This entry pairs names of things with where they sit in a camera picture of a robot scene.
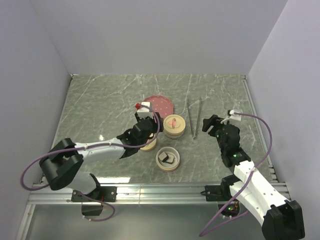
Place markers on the sushi piece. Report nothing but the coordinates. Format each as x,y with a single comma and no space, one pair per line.
163,157
171,159

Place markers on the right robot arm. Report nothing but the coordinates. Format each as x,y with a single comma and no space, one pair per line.
279,217

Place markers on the cream lid with pink knob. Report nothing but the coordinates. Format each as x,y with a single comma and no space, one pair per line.
174,121

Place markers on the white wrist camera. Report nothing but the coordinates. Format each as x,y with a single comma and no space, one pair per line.
234,115
144,110

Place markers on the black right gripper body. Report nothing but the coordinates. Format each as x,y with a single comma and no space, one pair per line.
217,130

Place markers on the metal tongs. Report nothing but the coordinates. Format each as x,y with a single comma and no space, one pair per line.
194,122

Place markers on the steel lunch box tier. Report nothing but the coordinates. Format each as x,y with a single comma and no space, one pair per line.
173,133

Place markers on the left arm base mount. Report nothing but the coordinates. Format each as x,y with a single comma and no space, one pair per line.
103,194

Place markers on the cream lid with barcode label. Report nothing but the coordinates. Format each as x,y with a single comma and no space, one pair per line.
150,146

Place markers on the cream lunch box tier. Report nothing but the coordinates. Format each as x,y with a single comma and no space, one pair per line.
163,165

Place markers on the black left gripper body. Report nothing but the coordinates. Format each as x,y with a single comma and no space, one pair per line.
154,129

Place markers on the pink dotted plate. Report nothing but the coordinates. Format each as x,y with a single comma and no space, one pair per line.
161,104

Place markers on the sushi piece back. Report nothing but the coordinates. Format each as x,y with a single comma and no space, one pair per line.
163,157

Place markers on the sushi piece front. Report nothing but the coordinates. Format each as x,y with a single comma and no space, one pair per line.
171,159

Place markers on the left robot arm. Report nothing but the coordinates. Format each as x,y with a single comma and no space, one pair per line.
62,168

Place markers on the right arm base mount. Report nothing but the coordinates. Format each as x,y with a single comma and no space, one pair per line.
216,193

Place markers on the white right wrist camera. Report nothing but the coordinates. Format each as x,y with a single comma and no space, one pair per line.
234,115

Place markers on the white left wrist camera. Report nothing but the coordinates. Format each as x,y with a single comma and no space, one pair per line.
144,110

